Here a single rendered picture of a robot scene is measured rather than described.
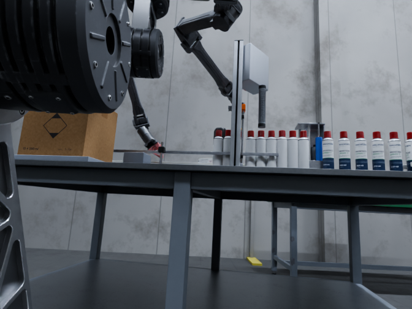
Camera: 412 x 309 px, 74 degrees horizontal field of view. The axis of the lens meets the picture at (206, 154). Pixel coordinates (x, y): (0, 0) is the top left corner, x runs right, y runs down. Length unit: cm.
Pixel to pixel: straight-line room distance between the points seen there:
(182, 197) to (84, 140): 48
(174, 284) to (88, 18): 87
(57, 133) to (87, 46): 100
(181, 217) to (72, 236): 342
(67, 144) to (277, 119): 349
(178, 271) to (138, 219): 306
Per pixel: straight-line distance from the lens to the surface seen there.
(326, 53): 481
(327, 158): 144
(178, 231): 99
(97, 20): 33
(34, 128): 136
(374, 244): 470
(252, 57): 141
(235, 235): 400
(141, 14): 90
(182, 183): 99
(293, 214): 264
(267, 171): 93
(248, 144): 141
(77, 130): 123
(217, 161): 139
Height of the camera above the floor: 69
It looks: 11 degrees up
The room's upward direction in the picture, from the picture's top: 3 degrees clockwise
